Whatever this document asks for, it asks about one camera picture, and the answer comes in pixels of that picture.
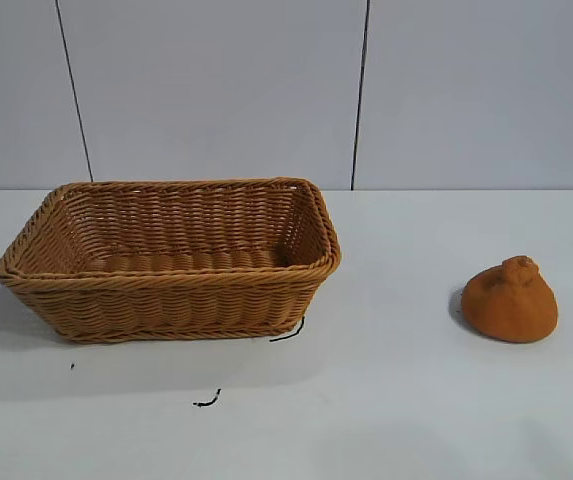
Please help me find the brown woven wicker basket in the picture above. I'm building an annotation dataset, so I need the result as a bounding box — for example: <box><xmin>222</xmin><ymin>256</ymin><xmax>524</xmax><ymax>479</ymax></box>
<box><xmin>0</xmin><ymin>175</ymin><xmax>343</xmax><ymax>344</ymax></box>

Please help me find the orange-brown bread bun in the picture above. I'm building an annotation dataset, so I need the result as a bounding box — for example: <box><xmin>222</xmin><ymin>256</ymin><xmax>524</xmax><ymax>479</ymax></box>
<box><xmin>460</xmin><ymin>255</ymin><xmax>560</xmax><ymax>345</ymax></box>

